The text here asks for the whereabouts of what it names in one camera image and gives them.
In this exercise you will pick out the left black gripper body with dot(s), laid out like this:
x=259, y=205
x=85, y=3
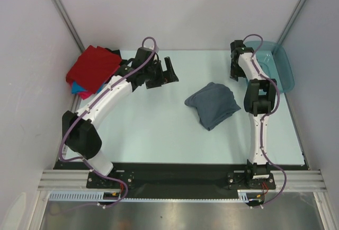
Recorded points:
x=154, y=72

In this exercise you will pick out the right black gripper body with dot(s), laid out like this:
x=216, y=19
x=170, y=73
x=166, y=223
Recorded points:
x=237, y=70

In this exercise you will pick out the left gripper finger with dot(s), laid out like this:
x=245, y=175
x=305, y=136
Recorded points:
x=154, y=83
x=169, y=74

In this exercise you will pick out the grey blue polo shirt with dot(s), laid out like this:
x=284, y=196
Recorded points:
x=214, y=103

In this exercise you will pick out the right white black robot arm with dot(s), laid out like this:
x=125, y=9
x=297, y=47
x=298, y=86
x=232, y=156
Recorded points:
x=259, y=103

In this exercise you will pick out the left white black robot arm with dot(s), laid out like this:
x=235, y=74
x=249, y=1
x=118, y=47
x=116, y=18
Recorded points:
x=80, y=128

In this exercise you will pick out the teal transparent plastic bin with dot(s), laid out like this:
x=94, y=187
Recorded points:
x=274, y=62

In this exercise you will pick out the black folded t shirt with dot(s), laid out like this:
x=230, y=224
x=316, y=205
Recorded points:
x=115, y=55

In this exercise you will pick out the red folded t shirt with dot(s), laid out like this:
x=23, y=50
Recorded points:
x=92, y=69

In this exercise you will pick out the pink folded t shirt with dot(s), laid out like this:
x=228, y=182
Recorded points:
x=84, y=94

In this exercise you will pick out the blue folded t shirt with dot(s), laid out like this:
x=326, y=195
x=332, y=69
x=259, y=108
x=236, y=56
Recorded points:
x=76, y=88

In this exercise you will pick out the right aluminium side rail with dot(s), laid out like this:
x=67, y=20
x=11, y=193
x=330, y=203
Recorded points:
x=297, y=129

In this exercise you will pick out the aluminium side rail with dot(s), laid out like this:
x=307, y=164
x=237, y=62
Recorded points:
x=67, y=120
x=297, y=129

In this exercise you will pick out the left aluminium side rail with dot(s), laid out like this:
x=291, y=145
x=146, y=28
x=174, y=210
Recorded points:
x=67, y=120

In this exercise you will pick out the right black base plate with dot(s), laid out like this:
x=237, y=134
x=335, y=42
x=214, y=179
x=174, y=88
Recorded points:
x=243, y=180

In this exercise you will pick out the right aluminium corner post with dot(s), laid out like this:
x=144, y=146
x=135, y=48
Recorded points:
x=291, y=21

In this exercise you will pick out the aluminium corner post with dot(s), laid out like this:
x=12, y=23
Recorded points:
x=59, y=6
x=291, y=21

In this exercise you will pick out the right grey cable duct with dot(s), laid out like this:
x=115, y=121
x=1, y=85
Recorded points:
x=252, y=195

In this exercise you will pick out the grey cable duct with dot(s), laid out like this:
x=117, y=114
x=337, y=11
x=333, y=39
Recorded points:
x=252, y=195
x=93, y=196

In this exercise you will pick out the aluminium front frame rail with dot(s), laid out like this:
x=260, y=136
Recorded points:
x=297, y=181

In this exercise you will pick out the left grey cable duct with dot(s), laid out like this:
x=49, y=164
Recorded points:
x=93, y=196

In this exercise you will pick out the left aluminium corner post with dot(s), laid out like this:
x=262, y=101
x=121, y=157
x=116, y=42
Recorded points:
x=59, y=6

